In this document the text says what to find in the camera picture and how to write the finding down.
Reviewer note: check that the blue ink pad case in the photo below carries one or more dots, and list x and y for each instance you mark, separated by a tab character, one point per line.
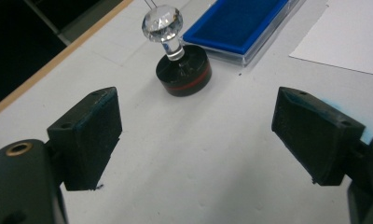
237	25

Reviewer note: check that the wooden table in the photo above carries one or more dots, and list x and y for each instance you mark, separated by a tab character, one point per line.
51	63

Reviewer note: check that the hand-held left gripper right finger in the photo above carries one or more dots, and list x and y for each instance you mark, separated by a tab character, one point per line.
315	137

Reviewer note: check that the black round stamp cap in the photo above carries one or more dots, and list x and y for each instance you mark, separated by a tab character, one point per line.
187	88

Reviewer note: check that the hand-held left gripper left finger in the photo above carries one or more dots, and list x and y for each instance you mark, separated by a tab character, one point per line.
88	140

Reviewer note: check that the white paper sheet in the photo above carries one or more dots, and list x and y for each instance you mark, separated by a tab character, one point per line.
346	34

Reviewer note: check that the black stamp with crystal knob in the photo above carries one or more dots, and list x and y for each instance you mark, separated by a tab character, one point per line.
178	67

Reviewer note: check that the large white board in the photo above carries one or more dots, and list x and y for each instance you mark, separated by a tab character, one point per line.
190	155

